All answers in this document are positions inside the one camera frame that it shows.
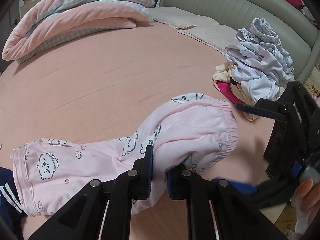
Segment pink cartoon pajama pants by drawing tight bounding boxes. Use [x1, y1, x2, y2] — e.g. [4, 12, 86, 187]
[11, 93, 239, 216]

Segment pile of folded clothes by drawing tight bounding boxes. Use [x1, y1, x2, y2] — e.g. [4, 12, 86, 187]
[212, 17, 296, 123]

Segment person right hand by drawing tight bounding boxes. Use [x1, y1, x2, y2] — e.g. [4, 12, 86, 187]
[296, 178, 320, 223]

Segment beige pillow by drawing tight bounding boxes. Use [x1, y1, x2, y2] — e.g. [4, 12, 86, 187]
[147, 7, 238, 54]

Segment navy striped garment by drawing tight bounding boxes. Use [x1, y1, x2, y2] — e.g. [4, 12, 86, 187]
[0, 167, 27, 239]

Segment green bed headboard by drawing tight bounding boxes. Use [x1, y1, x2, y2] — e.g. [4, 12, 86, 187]
[159, 0, 319, 82]

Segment pink bed sheet mattress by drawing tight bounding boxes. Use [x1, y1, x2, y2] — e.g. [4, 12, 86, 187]
[1, 22, 274, 239]

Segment pink folded quilt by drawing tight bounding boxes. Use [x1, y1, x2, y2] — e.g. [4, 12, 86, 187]
[2, 0, 155, 63]

